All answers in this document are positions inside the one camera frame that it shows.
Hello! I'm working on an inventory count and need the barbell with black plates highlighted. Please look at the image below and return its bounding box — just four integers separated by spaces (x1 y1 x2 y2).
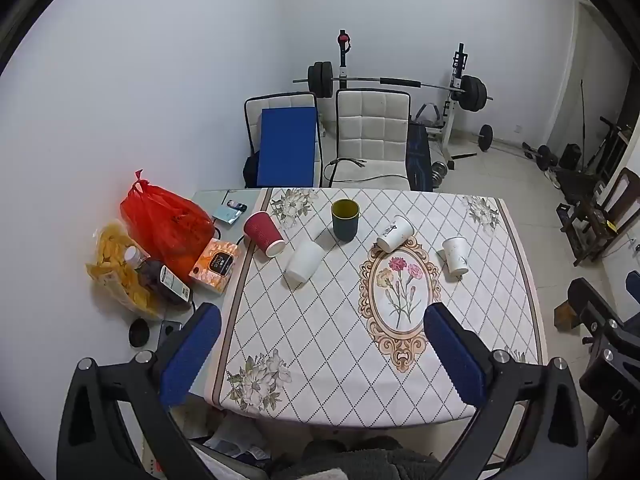
292 60 496 112

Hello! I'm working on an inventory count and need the plain white cup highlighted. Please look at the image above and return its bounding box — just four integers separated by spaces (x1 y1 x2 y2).
285 240 325 283

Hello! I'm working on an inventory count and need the black cable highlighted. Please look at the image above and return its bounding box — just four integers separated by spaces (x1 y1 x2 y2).
322 157 407 187

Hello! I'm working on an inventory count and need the floral diamond-pattern tablecloth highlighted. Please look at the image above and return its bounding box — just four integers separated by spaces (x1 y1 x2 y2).
210 187 547 429

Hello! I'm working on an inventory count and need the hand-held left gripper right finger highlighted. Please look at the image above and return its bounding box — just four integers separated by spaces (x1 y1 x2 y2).
424 302 587 480

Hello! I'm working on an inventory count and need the dark liquid bottle white cap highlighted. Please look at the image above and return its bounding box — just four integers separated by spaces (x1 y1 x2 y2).
124 246 194 306

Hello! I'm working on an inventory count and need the red ribbed paper cup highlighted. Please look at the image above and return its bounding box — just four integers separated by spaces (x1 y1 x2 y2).
243 211 287 259

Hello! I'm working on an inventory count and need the dark green cup yellow inside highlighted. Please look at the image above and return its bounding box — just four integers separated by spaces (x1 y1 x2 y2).
331 199 361 242

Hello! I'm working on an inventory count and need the white door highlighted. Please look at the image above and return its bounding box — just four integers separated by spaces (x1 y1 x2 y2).
546 0 632 153

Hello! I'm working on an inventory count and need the blue flat board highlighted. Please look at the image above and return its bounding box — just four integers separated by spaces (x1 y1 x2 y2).
256 107 321 189

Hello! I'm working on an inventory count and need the white padded chair black trim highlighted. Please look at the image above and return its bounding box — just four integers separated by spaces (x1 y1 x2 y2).
243 92 322 189

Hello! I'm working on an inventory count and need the grey phone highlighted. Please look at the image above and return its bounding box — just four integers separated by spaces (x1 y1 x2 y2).
158 320 184 347

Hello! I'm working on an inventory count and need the small barbell black plate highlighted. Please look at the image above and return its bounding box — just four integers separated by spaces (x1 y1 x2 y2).
477 124 532 154

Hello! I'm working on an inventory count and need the black bag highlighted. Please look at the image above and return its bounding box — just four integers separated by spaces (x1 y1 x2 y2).
243 154 261 189

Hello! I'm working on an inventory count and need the round black lid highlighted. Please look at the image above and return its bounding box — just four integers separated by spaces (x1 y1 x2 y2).
128 319 151 347

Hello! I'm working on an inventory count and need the dark wooden chair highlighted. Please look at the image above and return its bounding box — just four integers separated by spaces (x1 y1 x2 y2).
599 167 640 243

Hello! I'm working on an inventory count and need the black weight bench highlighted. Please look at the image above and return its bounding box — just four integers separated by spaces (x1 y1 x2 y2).
406 122 434 192

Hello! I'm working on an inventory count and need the white padded quilted chair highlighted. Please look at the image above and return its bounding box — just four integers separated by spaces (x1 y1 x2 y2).
329 89 412 187

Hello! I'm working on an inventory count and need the white barbell rack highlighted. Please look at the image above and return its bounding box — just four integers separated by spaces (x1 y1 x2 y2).
334 29 471 171

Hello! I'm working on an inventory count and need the crumpled clear plastic bag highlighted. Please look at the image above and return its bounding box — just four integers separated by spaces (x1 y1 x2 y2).
202 412 273 466

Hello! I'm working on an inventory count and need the red plastic bag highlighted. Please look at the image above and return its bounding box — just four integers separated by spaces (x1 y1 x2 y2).
120 170 216 274

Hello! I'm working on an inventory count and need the white paper cup black print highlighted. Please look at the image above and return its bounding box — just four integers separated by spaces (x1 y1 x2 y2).
376 215 415 252

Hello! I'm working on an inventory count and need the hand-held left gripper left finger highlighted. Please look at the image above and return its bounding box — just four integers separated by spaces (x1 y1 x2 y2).
56 302 223 480

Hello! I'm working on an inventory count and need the clear bag of yellow chips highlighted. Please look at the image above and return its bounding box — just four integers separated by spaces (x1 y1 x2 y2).
85 222 167 321

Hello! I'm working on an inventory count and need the black exercise machine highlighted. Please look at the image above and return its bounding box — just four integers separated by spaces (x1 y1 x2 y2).
554 116 637 267

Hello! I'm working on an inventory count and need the orange tissue box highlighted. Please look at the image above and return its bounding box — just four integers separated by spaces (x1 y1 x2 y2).
189 240 241 295

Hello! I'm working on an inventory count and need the small brown box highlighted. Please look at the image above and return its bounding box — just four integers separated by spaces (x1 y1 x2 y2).
553 302 581 332

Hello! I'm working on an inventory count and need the white paper cup small mark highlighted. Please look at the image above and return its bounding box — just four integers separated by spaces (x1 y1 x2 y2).
442 236 469 277

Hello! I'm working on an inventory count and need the teal small box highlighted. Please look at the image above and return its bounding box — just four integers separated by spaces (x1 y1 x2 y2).
212 205 244 226

